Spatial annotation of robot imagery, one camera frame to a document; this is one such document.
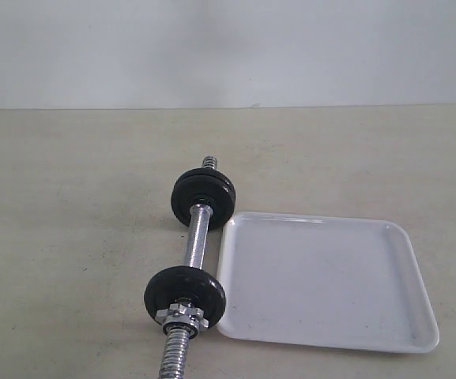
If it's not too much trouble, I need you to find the white rectangular plastic tray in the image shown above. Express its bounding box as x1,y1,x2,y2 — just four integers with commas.
217,212,439,354

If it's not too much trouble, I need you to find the chrome spin-lock collar nut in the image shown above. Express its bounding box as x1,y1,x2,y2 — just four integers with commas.
154,303,209,334

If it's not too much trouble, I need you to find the black weight plate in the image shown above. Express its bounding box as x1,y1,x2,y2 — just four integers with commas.
171,168,236,208
143,265,226,328

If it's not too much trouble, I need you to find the black weight plate end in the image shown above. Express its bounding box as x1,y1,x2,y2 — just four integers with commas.
171,174,236,230

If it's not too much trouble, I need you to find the chrome threaded dumbbell bar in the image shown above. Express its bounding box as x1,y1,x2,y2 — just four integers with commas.
153,156,218,378

